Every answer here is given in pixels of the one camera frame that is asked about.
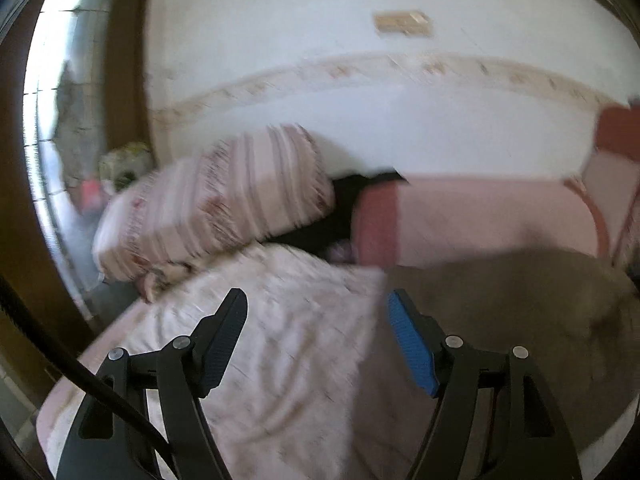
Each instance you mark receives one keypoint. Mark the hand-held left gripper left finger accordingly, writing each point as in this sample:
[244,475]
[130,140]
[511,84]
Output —
[220,355]

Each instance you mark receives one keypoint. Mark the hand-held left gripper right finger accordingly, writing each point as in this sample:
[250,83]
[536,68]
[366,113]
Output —
[412,340]

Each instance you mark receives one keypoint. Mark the grey-brown hooded jacket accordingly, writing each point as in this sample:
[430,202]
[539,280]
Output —
[500,310]

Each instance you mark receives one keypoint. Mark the white floral bedsheet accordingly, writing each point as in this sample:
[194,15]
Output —
[300,335]

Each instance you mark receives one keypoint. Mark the purple cloth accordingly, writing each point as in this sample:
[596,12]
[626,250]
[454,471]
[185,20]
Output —
[344,252]

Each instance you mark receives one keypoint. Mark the long pink pillow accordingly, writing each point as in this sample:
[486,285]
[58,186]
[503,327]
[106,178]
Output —
[475,215]

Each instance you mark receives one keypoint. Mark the black cloth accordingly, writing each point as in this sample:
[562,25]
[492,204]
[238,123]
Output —
[345,200]

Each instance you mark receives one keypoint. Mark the striped pink pillow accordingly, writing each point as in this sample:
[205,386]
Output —
[225,195]

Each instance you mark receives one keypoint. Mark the red object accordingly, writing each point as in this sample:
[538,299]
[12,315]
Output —
[92,195]

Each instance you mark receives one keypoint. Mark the floral patterned bundle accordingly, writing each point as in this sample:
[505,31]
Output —
[125,165]

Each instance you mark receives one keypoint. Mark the pink pillow with red edge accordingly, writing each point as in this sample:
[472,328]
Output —
[615,185]

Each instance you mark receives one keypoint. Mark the wooden framed window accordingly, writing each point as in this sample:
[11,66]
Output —
[130,60]

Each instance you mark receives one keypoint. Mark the small wooden wall plaque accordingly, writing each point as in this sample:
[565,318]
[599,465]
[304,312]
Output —
[404,24]

